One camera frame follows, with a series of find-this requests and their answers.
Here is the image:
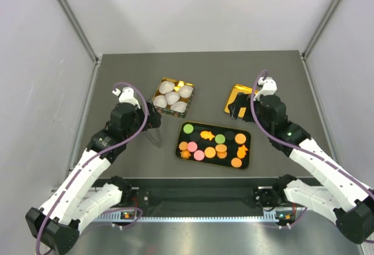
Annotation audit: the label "orange round biscuit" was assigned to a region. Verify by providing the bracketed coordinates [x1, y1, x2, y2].
[204, 147, 216, 158]

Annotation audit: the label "orange biscuit top right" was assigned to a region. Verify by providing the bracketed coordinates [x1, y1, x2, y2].
[234, 133, 247, 144]

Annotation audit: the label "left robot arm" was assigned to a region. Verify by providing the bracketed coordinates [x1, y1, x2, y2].
[26, 101, 161, 254]

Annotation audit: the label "left aluminium frame post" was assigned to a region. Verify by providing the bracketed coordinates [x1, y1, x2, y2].
[43, 0, 102, 63]

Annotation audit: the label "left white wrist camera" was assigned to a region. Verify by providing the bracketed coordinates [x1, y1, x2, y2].
[112, 87, 140, 109]

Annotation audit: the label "black gold-rimmed tray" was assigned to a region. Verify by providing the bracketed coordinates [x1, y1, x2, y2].
[175, 121, 251, 170]

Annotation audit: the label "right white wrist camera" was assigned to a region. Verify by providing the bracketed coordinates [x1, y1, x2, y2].
[254, 77, 277, 101]

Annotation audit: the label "white paper cupcake liner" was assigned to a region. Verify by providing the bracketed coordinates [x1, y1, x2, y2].
[153, 95, 168, 108]
[158, 81, 175, 94]
[165, 91, 180, 106]
[178, 85, 194, 98]
[170, 101, 187, 113]

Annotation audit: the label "green sandwich cookie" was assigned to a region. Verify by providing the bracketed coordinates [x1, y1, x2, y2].
[214, 134, 226, 144]
[183, 123, 194, 134]

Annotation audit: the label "green christmas cookie tin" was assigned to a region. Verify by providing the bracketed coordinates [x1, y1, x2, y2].
[152, 77, 195, 118]

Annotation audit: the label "right aluminium frame post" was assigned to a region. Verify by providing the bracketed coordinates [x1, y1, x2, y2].
[300, 0, 359, 60]

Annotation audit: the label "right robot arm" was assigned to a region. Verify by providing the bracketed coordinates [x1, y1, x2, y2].
[228, 93, 373, 244]

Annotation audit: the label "gold tin lid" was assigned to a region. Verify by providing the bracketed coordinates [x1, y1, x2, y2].
[224, 84, 258, 122]

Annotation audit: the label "black sandwich cookie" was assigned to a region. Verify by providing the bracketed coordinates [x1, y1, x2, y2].
[224, 130, 236, 140]
[190, 132, 200, 143]

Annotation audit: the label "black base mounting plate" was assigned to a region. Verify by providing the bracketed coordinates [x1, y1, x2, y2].
[93, 178, 322, 211]

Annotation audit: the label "orange swirl cookie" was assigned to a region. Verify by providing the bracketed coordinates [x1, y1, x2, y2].
[180, 150, 191, 159]
[217, 151, 227, 159]

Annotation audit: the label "orange biscuit left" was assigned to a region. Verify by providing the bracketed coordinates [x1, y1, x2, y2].
[178, 142, 188, 151]

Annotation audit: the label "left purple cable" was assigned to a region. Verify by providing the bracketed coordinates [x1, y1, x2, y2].
[34, 81, 150, 255]

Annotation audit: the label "orange biscuit bottom right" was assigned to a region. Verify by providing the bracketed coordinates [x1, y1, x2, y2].
[231, 157, 243, 168]

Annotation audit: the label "purple cable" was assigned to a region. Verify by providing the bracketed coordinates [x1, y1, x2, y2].
[34, 81, 150, 255]
[250, 69, 374, 244]

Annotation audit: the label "orange fish cookie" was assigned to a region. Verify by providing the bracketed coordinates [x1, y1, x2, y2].
[237, 144, 248, 159]
[200, 130, 215, 141]

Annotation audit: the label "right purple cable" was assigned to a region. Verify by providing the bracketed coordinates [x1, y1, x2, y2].
[250, 69, 374, 244]

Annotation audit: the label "metal serving tongs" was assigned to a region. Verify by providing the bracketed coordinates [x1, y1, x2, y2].
[144, 128, 162, 148]

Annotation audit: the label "orange biscuit centre stack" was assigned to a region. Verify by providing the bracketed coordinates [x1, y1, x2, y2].
[215, 144, 227, 153]

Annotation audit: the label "pink sandwich cookie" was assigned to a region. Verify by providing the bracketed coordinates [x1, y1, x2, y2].
[193, 150, 205, 161]
[187, 142, 198, 152]

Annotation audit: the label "orange swirl cookie centre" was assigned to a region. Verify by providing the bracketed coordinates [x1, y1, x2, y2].
[217, 151, 227, 159]

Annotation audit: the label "grey slotted cable duct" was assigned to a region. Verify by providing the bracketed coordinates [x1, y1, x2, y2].
[96, 208, 296, 223]

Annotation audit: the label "orange swirl cookie left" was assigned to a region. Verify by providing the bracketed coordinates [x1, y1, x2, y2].
[180, 150, 191, 159]

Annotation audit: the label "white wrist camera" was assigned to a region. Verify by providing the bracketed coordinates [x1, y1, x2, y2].
[254, 77, 277, 101]
[112, 87, 140, 109]

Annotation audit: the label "aluminium frame post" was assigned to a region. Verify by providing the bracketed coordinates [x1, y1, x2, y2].
[43, 0, 102, 63]
[300, 0, 359, 60]

